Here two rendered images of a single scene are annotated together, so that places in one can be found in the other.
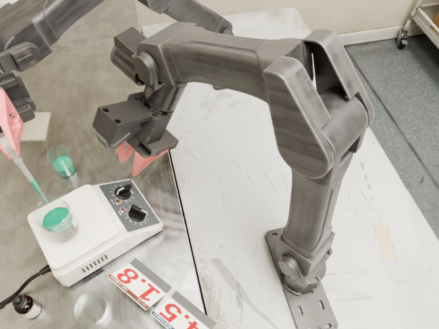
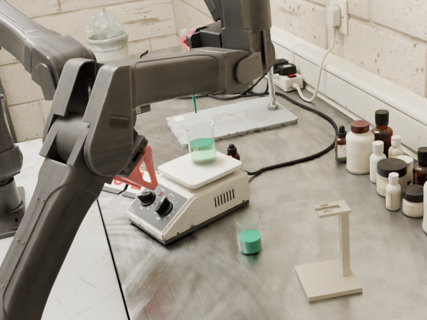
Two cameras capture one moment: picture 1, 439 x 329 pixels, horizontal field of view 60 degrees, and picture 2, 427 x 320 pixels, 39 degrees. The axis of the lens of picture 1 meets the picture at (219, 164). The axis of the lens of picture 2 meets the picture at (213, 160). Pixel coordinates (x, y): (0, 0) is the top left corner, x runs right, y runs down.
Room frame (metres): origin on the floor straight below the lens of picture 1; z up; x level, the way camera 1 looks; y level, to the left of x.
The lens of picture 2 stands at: (1.29, 0.35, 1.47)
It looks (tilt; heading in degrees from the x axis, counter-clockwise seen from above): 25 degrees down; 184
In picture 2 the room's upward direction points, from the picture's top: 7 degrees counter-clockwise
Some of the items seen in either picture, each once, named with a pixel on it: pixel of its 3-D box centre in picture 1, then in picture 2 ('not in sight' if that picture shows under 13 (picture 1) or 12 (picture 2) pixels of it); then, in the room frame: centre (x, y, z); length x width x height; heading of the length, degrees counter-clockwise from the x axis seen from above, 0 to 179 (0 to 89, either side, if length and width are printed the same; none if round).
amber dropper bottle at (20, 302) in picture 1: (24, 305); (232, 158); (0.14, 0.30, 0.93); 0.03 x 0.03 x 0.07
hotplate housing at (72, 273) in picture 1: (93, 227); (191, 192); (0.28, 0.22, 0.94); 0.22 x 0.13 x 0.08; 129
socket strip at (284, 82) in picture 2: not in sight; (268, 66); (-0.54, 0.42, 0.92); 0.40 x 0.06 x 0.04; 18
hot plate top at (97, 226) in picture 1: (72, 224); (199, 166); (0.27, 0.24, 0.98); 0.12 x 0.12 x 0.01; 39
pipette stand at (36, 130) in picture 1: (19, 109); (325, 244); (0.53, 0.44, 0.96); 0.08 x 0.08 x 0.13; 9
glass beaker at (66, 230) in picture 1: (56, 221); (203, 143); (0.25, 0.26, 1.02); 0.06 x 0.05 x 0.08; 129
